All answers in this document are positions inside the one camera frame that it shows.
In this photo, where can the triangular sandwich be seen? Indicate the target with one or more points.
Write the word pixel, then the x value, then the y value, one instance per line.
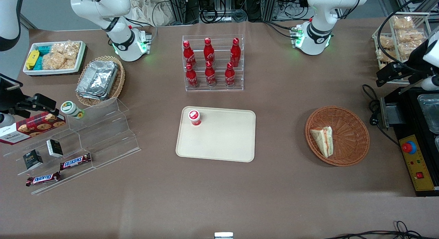
pixel 324 139

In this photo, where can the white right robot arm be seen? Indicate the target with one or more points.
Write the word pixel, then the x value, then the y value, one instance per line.
pixel 103 6

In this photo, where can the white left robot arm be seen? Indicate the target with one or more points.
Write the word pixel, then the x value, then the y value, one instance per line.
pixel 329 9

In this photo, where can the round brown wicker basket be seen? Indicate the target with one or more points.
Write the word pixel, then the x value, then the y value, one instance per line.
pixel 349 136

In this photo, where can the oval light wicker basket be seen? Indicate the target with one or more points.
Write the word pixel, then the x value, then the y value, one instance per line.
pixel 120 79

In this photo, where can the beige plastic tray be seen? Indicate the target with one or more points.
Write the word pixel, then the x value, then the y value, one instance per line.
pixel 223 139

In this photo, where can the red tartan cookie box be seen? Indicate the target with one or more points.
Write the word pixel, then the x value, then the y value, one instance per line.
pixel 32 127

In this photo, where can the steel pan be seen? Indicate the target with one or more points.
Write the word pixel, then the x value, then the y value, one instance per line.
pixel 430 112

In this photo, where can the bagged fried snack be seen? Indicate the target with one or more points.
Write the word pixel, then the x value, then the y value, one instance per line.
pixel 410 36
pixel 403 23
pixel 386 42
pixel 406 50
pixel 386 55

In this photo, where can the small black carton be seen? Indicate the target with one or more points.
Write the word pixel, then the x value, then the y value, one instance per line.
pixel 55 148
pixel 32 159

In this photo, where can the black countertop machine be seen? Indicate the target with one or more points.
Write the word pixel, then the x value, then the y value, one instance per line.
pixel 406 129

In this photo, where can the green lidded yogurt cup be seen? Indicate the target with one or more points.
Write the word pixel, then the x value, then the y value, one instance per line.
pixel 71 109

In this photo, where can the yellow snack packet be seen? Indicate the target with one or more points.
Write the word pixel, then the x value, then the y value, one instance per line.
pixel 32 59

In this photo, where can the red emergency stop button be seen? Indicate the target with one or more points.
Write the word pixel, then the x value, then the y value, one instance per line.
pixel 408 147

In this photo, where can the teal snack packet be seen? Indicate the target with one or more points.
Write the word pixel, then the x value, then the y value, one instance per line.
pixel 40 60

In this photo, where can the white rectangular snack bin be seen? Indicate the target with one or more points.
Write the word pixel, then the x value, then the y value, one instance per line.
pixel 55 71

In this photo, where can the brown Snickers bar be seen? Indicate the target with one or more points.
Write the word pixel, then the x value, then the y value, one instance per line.
pixel 43 179
pixel 75 161

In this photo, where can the clear bag rice crackers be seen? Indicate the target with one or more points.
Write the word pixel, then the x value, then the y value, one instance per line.
pixel 61 55

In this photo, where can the stack of foil trays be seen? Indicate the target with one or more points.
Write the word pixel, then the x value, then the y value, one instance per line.
pixel 97 79

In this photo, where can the clear acrylic step shelf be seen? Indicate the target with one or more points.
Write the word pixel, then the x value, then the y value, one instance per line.
pixel 106 139

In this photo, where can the beige crumpled cloth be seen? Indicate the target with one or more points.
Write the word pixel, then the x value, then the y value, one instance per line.
pixel 151 11

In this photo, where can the red lidded cup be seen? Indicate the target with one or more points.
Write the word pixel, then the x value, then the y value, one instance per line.
pixel 194 117

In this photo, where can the red cola bottle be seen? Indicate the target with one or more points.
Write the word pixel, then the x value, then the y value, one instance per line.
pixel 210 75
pixel 229 76
pixel 209 52
pixel 235 54
pixel 189 55
pixel 191 77

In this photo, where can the clear acrylic bottle rack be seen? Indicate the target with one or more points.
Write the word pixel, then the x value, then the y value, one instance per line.
pixel 214 83

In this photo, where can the small white silver device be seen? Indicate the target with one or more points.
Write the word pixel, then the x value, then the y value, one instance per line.
pixel 223 235

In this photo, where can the dark right wrist camera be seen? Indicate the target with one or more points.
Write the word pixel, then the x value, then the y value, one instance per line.
pixel 37 102

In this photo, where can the dark wrist camera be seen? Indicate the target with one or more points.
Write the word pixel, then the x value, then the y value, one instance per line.
pixel 392 73
pixel 37 102

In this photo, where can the dark left wrist camera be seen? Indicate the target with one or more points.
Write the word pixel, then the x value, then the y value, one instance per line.
pixel 392 73

